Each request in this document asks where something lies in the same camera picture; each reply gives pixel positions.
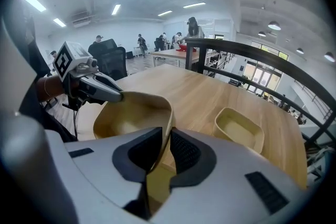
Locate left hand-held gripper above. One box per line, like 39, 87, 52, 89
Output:
53, 41, 123, 111

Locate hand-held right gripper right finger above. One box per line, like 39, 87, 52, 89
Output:
152, 128, 308, 224

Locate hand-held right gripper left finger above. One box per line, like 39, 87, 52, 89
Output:
46, 127, 163, 224

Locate person's left forearm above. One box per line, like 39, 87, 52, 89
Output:
35, 76, 66, 102

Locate person's black top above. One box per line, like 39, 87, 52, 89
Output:
18, 2, 78, 142

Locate black mesh office chair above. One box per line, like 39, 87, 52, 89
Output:
98, 38, 129, 81

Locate wooden table with white legs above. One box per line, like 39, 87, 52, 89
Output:
149, 48, 211, 68

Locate white ceiling air conditioner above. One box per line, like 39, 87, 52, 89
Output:
72, 12, 92, 28

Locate person's grey trousers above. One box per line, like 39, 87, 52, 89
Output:
0, 110, 71, 224

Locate red cloth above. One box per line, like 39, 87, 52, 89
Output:
177, 44, 197, 52

